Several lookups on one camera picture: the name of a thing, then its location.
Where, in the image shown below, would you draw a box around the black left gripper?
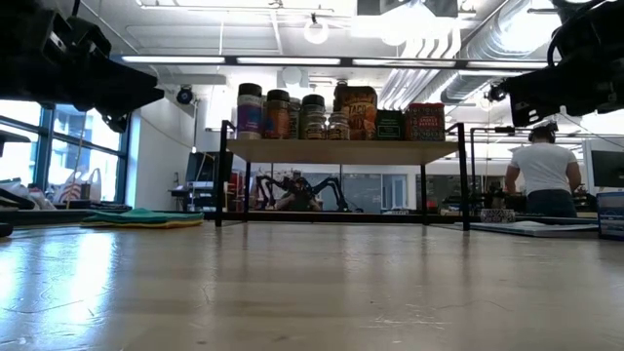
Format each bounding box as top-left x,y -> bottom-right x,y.
0,0 -> 166,134

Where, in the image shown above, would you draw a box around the black aluminium table frame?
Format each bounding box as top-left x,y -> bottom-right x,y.
0,187 -> 133,239

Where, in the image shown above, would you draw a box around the computer monitor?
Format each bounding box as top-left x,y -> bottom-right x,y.
582,138 -> 624,200
184,150 -> 235,184

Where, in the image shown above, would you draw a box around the background black metal frame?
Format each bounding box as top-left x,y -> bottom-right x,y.
469,124 -> 532,215

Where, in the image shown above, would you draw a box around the red spice tin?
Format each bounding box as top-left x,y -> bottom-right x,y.
404,100 -> 448,142

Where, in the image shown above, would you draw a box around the white shopping bag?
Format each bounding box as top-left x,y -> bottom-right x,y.
48,167 -> 104,205

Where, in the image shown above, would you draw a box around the taco seasoning packet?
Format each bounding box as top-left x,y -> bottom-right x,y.
332,83 -> 379,142

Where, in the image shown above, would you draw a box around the black ceiling camera cluster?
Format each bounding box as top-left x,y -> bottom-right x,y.
485,83 -> 508,103

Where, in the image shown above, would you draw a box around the black lid red label jar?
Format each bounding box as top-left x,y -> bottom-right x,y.
290,97 -> 303,141

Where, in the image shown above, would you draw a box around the ceiling light strip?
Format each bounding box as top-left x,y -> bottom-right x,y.
120,54 -> 227,65
236,57 -> 342,66
465,60 -> 550,70

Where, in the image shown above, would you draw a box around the round white ceiling lamp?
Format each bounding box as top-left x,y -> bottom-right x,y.
302,13 -> 331,46

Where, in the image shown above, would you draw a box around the wooden shelf with black frame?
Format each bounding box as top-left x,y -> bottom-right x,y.
214,119 -> 473,233

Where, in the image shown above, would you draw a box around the blue plastic wrap box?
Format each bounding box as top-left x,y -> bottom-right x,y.
595,191 -> 624,242

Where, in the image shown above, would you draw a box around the large window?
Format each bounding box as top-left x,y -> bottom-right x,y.
0,97 -> 133,206

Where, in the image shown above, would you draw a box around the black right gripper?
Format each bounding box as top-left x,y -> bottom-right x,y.
500,0 -> 624,129

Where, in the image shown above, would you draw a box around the person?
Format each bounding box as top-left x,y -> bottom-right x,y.
503,120 -> 584,218
274,170 -> 323,213

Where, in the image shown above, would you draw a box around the black lid green herb jar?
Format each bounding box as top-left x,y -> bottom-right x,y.
298,94 -> 328,141

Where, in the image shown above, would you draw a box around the round white ceiling speaker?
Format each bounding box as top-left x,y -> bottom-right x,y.
281,65 -> 304,87

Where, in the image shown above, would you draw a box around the silver air duct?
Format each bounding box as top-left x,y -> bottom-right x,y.
379,0 -> 557,103

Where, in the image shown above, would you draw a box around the teal cloth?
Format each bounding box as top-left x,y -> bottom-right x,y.
80,208 -> 206,230

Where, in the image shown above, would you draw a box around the black lid orange spice jar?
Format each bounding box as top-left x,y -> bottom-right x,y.
264,89 -> 293,141

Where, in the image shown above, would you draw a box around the dark green spice tin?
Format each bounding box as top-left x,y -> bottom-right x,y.
374,108 -> 407,142

